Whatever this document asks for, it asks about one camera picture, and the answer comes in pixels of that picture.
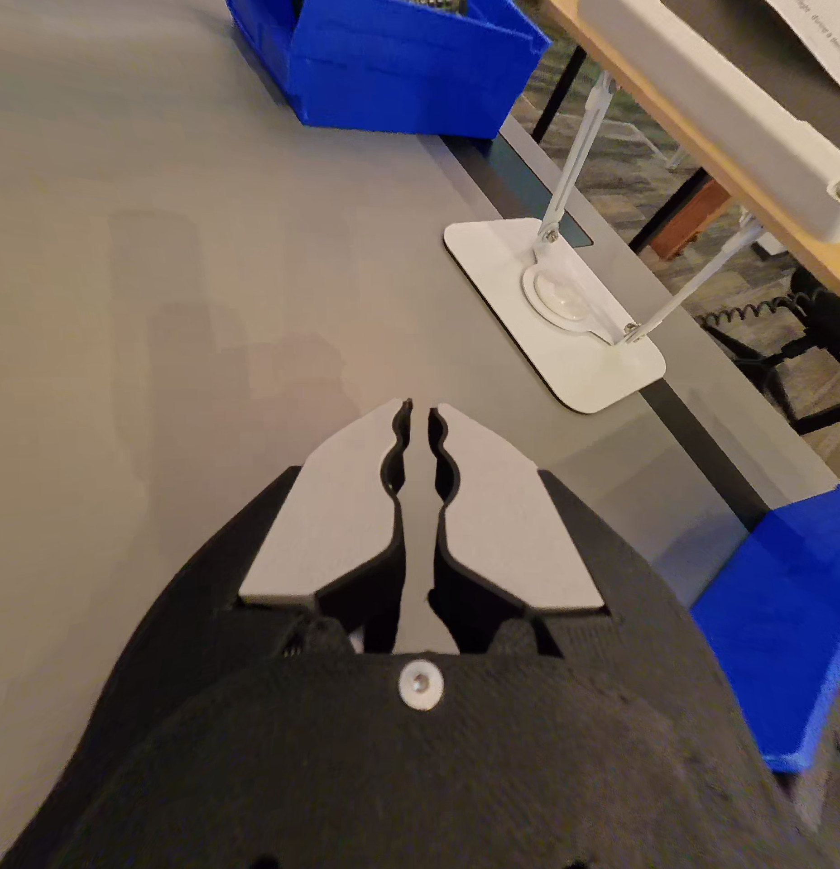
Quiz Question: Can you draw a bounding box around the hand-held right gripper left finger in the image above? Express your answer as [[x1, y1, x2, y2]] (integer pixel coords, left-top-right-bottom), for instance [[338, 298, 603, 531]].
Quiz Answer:
[[238, 398, 414, 654]]

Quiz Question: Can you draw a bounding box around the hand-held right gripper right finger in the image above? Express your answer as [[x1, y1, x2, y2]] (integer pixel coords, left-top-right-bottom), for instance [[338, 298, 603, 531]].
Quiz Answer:
[[427, 402, 605, 656]]

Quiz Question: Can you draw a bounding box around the blue plastic bin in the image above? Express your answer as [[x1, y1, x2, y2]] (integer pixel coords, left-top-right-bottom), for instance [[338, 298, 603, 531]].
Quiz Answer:
[[226, 0, 553, 141], [690, 478, 840, 775]]

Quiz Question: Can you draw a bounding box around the white metal document stand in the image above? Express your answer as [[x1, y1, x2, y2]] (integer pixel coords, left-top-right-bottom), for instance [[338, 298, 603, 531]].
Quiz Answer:
[[443, 0, 840, 415]]

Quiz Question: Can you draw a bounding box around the brown wooden box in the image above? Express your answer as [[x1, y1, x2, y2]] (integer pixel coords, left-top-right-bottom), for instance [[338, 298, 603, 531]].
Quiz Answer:
[[654, 180, 733, 262]]

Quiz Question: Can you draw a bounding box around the wooden board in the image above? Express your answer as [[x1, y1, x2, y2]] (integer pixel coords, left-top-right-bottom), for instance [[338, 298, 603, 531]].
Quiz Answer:
[[542, 0, 840, 303]]

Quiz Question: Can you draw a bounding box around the black backing panel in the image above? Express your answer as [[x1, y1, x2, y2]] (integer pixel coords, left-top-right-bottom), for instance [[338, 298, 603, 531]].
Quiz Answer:
[[664, 0, 840, 157]]

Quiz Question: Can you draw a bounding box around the printed instruction sheet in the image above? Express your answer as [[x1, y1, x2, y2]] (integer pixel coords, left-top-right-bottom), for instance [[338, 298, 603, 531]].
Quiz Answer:
[[763, 0, 840, 92]]

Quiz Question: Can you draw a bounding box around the black coiled cable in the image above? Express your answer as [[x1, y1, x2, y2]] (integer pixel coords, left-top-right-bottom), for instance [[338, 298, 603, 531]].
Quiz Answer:
[[695, 295, 811, 327]]

